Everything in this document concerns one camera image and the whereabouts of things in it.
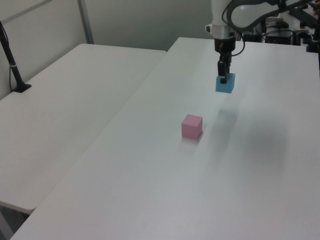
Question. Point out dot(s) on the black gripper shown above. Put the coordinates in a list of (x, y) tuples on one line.
[(224, 45)]

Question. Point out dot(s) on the blue cube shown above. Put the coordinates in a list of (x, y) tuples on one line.
[(228, 86)]

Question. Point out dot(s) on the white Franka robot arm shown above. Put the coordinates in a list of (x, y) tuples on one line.
[(218, 15)]

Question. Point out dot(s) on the pink cube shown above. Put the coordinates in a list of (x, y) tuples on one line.
[(190, 128)]

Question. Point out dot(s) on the black background equipment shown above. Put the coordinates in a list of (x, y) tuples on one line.
[(280, 33)]

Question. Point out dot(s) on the white side table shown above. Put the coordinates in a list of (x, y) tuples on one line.
[(62, 105)]

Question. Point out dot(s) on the short black camera stand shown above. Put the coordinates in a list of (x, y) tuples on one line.
[(313, 41)]

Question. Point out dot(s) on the grey partition post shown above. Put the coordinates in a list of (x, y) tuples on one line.
[(86, 22)]

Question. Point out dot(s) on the black camera stand pole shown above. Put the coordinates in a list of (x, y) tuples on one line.
[(12, 67)]

